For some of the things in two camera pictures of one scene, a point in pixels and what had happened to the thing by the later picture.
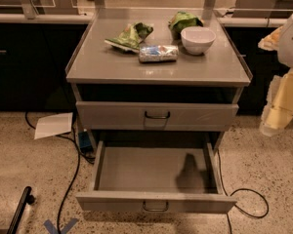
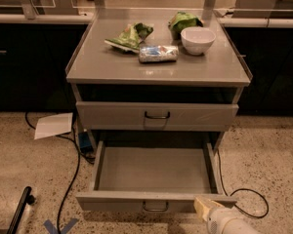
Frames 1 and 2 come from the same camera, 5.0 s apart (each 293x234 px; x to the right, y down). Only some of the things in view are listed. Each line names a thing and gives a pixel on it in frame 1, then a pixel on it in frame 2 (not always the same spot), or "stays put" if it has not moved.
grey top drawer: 112,115 stays put
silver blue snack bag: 150,54 stays put
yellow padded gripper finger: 284,100 to 204,206
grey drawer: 157,175 stays put
